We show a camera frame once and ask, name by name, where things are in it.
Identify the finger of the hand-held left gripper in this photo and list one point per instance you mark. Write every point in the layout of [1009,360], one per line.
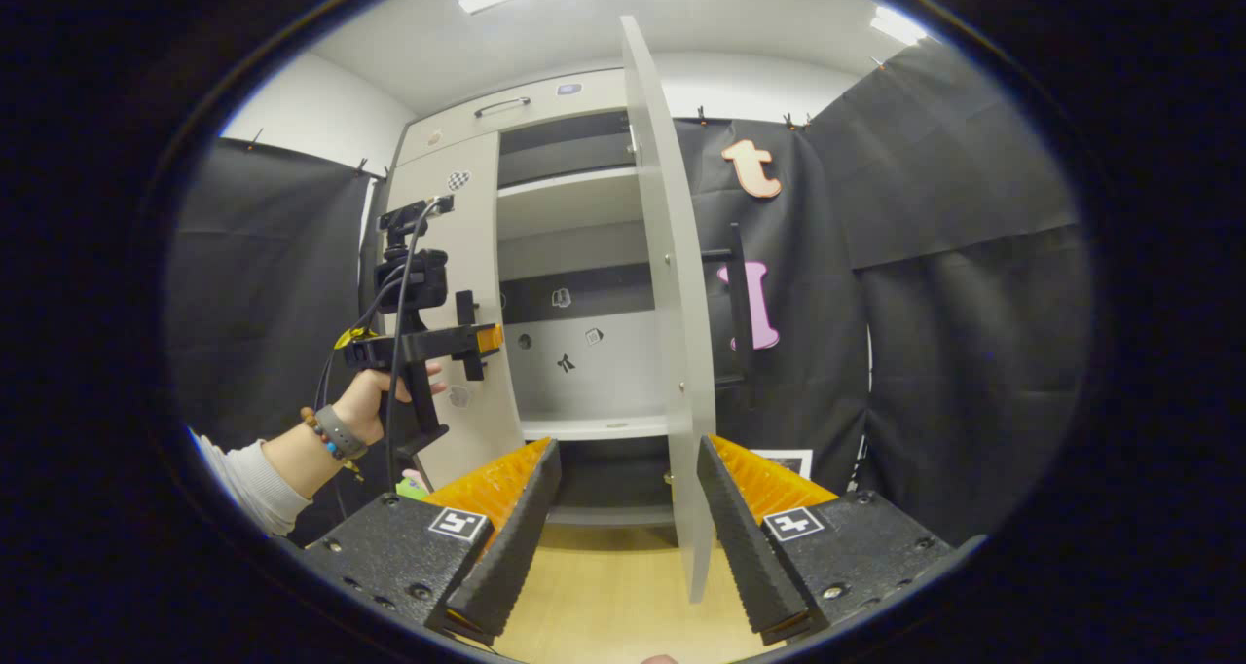
[490,339]

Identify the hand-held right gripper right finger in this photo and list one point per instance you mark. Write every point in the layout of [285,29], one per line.
[745,547]

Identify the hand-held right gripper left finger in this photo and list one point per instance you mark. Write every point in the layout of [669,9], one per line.
[511,547]

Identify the shoe cabinet door checkered sticker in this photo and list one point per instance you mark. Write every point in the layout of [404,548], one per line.
[482,245]

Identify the beige double-door shoe cabinet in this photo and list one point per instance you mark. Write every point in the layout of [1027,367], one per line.
[623,372]

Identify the shoe cabinet door box sticker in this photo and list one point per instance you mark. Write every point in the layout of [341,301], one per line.
[672,304]

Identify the white cabinet shelf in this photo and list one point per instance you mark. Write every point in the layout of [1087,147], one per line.
[584,425]
[565,202]

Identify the beige cabinet drawer front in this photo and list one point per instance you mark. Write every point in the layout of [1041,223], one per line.
[594,109]

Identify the stack of books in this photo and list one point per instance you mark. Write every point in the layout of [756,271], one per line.
[793,461]

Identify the green and pink toy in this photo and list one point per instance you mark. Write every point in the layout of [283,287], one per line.
[411,489]

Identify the black backdrop cloth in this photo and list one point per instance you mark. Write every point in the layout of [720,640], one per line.
[263,275]
[964,372]

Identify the grey wristband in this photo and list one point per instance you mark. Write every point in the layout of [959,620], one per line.
[341,432]

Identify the small ceiling light panel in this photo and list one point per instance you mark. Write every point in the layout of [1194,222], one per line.
[897,24]

